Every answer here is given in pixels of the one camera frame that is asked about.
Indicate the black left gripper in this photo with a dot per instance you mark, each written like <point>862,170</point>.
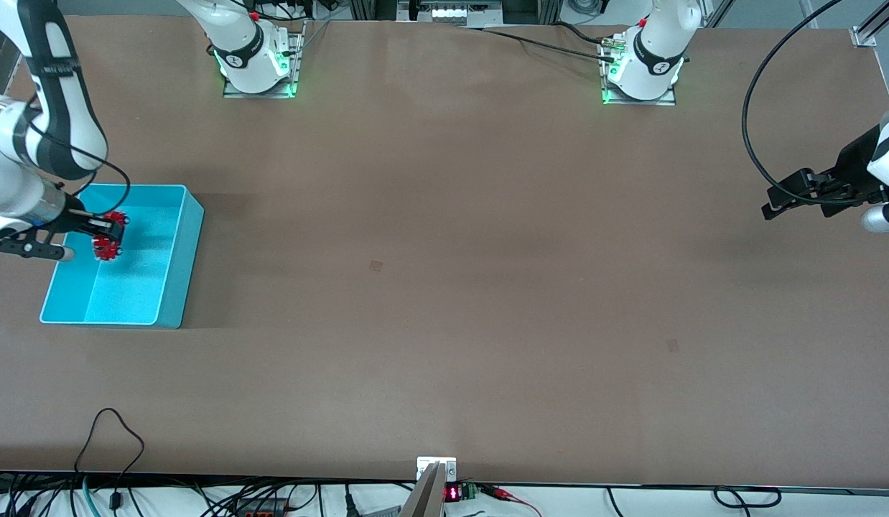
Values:
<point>853,164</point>

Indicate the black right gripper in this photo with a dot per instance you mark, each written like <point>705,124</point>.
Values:
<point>78,220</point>

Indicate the red beetle toy car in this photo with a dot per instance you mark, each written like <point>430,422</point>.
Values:
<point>107,250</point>

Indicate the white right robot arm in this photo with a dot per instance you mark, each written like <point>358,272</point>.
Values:
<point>57,108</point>

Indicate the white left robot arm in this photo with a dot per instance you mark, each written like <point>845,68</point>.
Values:
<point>653,43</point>

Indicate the blue plastic box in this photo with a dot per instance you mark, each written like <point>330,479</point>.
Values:
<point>150,287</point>

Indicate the black power strip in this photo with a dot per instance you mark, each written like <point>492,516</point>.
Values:
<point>261,510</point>

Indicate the red black clip lead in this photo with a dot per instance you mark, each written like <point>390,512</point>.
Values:
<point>502,494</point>

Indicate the red digit display module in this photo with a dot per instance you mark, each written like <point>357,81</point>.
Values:
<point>453,493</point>

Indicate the aluminium frame profile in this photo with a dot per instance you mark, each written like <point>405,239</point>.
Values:
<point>872,29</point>

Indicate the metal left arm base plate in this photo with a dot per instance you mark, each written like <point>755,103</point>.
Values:
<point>642,102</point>

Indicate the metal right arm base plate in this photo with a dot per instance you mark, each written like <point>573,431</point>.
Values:
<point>295,72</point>

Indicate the metal frame with light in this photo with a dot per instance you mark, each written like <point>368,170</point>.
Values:
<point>452,11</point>

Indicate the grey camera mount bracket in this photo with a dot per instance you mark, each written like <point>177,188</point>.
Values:
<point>426,495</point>

